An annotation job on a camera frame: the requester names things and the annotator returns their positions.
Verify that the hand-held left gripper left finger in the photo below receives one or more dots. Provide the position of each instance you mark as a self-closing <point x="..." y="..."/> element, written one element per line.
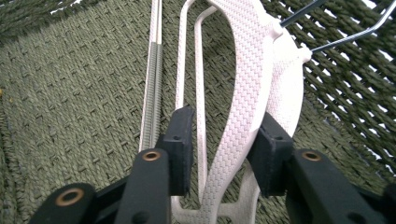
<point x="177" y="146"/>

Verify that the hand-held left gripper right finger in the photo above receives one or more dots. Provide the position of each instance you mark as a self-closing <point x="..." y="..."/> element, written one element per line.
<point x="271" y="155"/>

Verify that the beige plastic clothes hanger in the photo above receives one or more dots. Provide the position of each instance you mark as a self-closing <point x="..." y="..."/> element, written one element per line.
<point x="249" y="93"/>
<point x="289" y="87"/>

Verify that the green woven basket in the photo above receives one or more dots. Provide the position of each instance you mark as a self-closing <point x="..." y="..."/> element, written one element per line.
<point x="77" y="93"/>

